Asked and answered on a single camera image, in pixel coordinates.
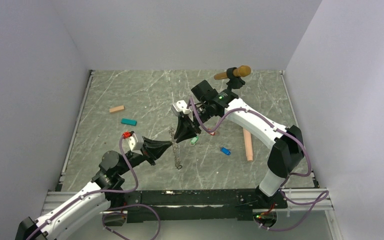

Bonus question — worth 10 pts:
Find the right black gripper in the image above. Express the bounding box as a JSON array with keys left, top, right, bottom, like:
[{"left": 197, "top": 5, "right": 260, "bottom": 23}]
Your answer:
[{"left": 173, "top": 102, "right": 211, "bottom": 144}]

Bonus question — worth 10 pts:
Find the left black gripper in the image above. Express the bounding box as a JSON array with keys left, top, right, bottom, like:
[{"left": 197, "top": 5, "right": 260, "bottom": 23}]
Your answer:
[{"left": 117, "top": 135, "right": 172, "bottom": 175}]

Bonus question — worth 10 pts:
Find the blue key tag with key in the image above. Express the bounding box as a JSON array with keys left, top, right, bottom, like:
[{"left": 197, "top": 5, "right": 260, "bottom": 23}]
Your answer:
[{"left": 220, "top": 147, "right": 231, "bottom": 156}]

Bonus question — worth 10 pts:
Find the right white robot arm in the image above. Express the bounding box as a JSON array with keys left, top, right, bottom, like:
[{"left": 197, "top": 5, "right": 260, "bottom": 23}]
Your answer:
[{"left": 171, "top": 80, "right": 305, "bottom": 208}]

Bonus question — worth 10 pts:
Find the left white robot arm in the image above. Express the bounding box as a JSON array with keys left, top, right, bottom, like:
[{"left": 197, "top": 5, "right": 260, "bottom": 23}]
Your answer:
[{"left": 15, "top": 131, "right": 173, "bottom": 240}]

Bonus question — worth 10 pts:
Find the green key tag with key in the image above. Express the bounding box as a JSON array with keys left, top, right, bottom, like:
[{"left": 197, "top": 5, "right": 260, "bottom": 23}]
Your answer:
[{"left": 189, "top": 136, "right": 199, "bottom": 146}]

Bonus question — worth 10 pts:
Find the teal block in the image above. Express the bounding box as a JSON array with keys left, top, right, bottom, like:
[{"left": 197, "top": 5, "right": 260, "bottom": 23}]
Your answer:
[{"left": 120, "top": 118, "right": 138, "bottom": 126}]

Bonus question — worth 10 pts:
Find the tan wooden block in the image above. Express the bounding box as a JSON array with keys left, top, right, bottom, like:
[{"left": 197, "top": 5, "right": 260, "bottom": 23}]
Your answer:
[{"left": 109, "top": 105, "right": 125, "bottom": 114}]

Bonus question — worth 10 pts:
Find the pink wooden cylinder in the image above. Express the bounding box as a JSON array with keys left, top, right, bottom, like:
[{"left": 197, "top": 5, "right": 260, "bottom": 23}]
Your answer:
[{"left": 243, "top": 128, "right": 254, "bottom": 162}]

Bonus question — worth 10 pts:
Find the black microphone stand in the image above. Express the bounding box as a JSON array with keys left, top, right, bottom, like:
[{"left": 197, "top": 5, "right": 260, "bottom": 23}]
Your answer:
[{"left": 226, "top": 76, "right": 246, "bottom": 90}]

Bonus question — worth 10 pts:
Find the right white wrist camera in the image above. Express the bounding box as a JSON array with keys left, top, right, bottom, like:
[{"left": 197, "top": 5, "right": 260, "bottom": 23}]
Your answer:
[{"left": 171, "top": 100, "right": 191, "bottom": 117}]

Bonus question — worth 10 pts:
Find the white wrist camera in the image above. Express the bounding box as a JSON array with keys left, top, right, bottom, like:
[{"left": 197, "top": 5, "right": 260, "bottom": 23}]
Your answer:
[
  {"left": 171, "top": 100, "right": 191, "bottom": 117},
  {"left": 126, "top": 133, "right": 144, "bottom": 155}
]

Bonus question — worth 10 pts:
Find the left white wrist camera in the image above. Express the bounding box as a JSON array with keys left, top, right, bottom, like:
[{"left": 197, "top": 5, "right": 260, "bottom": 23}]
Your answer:
[{"left": 126, "top": 133, "right": 144, "bottom": 155}]

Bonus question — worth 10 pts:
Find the black base frame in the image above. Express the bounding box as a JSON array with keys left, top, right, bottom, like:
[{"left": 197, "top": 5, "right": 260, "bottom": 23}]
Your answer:
[{"left": 107, "top": 188, "right": 288, "bottom": 223}]

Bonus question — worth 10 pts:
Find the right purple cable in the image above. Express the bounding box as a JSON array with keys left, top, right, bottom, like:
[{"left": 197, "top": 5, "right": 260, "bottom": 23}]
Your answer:
[{"left": 188, "top": 97, "right": 330, "bottom": 233}]

